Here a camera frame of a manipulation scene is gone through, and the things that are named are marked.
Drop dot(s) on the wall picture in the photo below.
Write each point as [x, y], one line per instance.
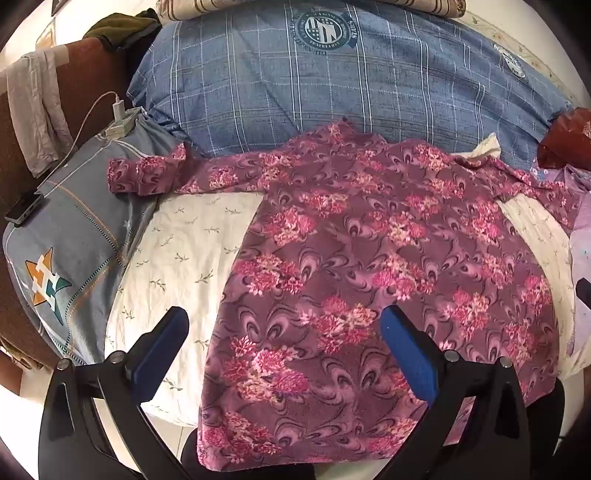
[46, 34]

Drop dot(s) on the dark green cloth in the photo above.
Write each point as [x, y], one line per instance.
[121, 25]

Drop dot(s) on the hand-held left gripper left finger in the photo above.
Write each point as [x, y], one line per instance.
[162, 340]

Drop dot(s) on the cream leaf-print bedsheet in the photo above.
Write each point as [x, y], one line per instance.
[184, 258]

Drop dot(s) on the white charger plug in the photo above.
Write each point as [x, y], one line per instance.
[117, 110]

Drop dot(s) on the grey-blue pillow with star print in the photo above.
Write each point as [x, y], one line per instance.
[78, 240]

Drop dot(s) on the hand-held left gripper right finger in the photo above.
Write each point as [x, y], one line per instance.
[410, 351]

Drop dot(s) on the blue plaid quilt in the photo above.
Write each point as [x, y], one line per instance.
[351, 87]

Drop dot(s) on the lilac flower-print cloth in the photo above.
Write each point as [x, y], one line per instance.
[579, 217]

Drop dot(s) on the purple floral shirt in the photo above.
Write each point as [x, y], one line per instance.
[351, 240]

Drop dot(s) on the small black device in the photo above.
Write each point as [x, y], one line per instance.
[24, 207]

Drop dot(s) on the beige striped blanket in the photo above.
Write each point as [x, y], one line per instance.
[304, 8]

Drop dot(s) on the white power strip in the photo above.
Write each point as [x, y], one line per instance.
[121, 123]

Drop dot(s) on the grey cloth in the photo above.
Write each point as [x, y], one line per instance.
[34, 110]

